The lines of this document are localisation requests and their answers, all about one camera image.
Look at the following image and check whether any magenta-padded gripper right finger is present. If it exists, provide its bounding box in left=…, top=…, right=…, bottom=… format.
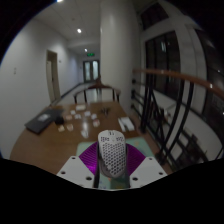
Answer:
left=124, top=143, right=168, bottom=190

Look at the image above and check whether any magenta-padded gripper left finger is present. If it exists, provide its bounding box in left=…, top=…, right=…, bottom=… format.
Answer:
left=56, top=141, right=101, bottom=190

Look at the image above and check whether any white honeycomb computer mouse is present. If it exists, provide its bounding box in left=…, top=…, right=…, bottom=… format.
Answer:
left=97, top=129, right=128, bottom=179

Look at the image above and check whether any white flat box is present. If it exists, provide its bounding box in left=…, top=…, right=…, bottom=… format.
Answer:
left=117, top=116, right=136, bottom=133

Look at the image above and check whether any dark grey laptop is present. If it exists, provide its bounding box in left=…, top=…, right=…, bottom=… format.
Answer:
left=24, top=107, right=65, bottom=135

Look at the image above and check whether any wood-topped black railing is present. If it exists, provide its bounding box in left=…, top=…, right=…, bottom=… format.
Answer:
left=130, top=67, right=224, bottom=168

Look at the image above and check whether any small dark metal object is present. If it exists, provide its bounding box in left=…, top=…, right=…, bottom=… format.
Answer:
left=101, top=106, right=113, bottom=117

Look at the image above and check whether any wooden chair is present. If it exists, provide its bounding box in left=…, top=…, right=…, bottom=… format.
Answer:
left=72, top=75, right=122, bottom=105

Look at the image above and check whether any beige side door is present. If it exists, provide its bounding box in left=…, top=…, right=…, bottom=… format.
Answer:
left=45, top=49, right=62, bottom=103

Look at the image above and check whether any glass double door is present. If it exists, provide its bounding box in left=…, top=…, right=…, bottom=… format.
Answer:
left=82, top=59, right=101, bottom=83

